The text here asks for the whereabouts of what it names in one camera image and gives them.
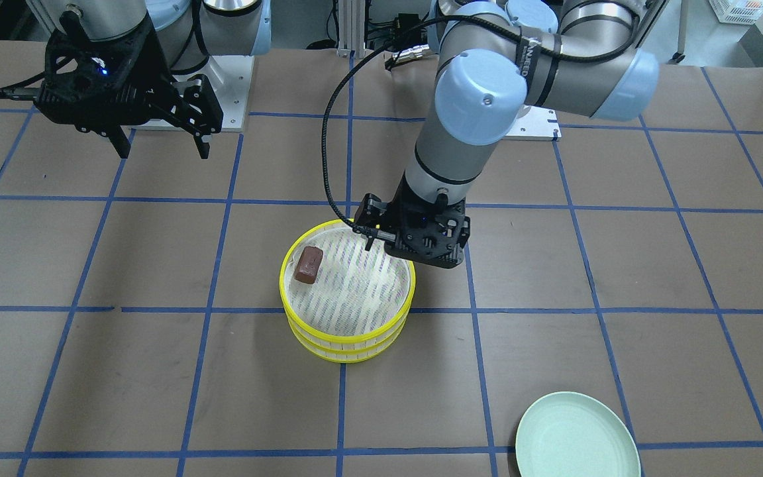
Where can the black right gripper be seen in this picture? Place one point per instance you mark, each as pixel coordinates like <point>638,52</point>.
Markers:
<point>148,74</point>

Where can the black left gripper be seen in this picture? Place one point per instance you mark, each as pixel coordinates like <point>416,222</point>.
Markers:
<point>373,209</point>

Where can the yellow steamer layer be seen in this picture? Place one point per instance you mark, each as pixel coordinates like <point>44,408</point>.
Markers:
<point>346,353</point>
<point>357,294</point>

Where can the brown steamed bun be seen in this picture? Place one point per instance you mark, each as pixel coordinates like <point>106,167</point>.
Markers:
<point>308,265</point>

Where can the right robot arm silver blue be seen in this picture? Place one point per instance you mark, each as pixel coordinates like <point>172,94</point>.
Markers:
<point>190,32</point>

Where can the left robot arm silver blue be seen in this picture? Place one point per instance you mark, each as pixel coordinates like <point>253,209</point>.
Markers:
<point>494,59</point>

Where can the light green plate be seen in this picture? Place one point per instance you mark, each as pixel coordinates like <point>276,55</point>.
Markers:
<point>572,434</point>

